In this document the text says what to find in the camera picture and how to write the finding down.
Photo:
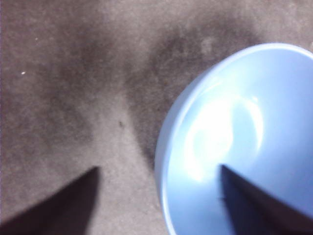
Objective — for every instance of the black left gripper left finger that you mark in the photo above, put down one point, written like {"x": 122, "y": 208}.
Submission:
{"x": 63, "y": 208}

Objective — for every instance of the blue ribbed bowl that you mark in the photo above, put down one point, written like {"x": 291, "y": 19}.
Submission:
{"x": 244, "y": 85}

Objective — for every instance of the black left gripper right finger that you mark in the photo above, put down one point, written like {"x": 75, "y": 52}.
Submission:
{"x": 259, "y": 210}

